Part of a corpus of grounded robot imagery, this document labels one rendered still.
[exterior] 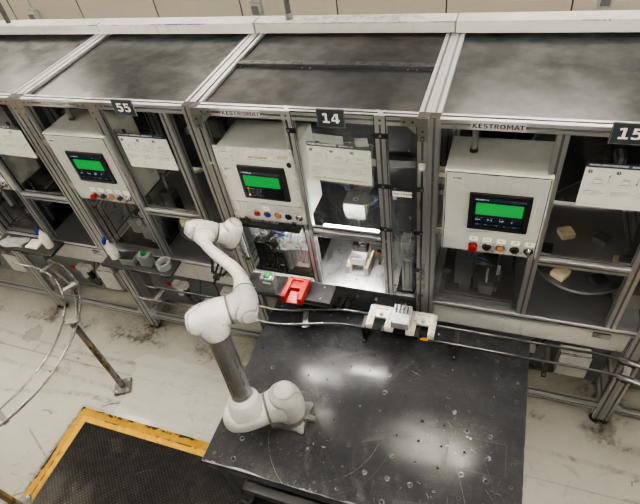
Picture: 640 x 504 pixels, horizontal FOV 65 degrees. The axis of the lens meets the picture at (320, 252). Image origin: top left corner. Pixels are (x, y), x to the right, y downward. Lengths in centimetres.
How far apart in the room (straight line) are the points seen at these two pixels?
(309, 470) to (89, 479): 169
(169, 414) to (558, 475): 249
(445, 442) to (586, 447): 114
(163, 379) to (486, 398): 231
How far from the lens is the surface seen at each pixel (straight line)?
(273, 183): 245
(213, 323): 218
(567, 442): 352
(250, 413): 252
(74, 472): 389
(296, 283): 289
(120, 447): 381
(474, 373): 283
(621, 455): 358
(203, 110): 242
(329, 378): 281
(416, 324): 277
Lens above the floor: 309
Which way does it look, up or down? 45 degrees down
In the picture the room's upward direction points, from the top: 11 degrees counter-clockwise
